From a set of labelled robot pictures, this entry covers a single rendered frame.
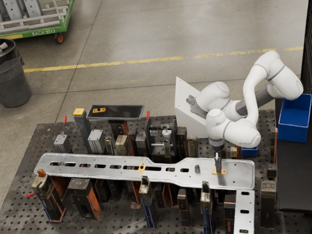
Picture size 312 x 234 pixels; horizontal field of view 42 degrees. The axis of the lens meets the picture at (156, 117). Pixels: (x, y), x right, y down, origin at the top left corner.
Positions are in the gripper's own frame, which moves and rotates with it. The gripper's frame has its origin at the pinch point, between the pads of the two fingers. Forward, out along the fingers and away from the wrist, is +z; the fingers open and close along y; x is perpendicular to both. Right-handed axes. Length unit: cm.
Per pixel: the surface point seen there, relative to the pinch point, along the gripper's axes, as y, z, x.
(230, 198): -17.3, 6.6, -7.5
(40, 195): -24, 7, 106
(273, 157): 14.0, 5.7, -30.8
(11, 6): 336, 54, 328
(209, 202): -24.6, 1.1, 3.2
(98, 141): 12, -5, 76
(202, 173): -2.2, 4.6, 9.4
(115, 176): -7, 5, 62
